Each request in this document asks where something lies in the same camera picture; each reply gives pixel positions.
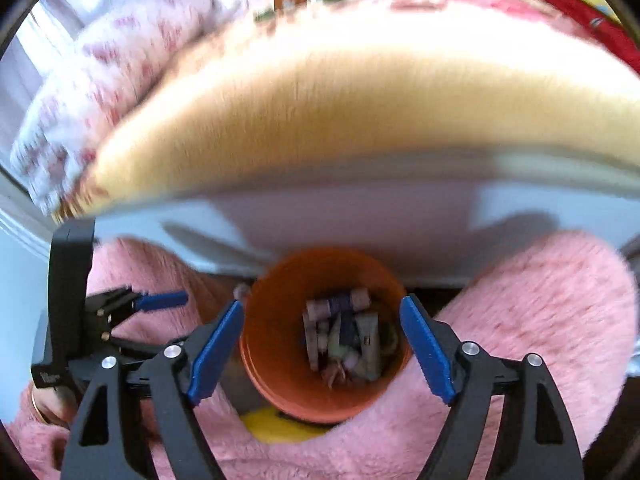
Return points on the red cushion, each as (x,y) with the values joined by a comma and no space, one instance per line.
(590,25)

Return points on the sheer white curtain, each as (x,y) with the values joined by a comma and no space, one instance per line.
(65,15)

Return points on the rolled floral quilt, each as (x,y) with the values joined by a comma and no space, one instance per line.
(100,85)

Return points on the white bed platform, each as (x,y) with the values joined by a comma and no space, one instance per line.
(350,220)

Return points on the person's left hand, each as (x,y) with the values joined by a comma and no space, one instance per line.
(47,407)

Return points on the orange plastic bucket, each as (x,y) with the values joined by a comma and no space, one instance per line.
(280,385)

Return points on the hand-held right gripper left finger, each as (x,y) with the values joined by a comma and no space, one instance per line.
(215,355)

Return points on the pink fluffy rug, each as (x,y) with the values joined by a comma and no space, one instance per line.
(525,310)

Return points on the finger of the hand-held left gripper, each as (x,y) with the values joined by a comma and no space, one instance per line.
(160,300)

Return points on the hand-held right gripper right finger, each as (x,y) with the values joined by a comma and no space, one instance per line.
(425,350)

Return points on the yellow object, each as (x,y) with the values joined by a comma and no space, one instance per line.
(280,430)

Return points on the heap of discarded packaging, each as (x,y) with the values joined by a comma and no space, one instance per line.
(345,340)

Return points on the yellow floral plush blanket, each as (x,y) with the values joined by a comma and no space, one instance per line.
(350,110)

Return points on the yellow pillow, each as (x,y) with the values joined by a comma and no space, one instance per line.
(595,0)

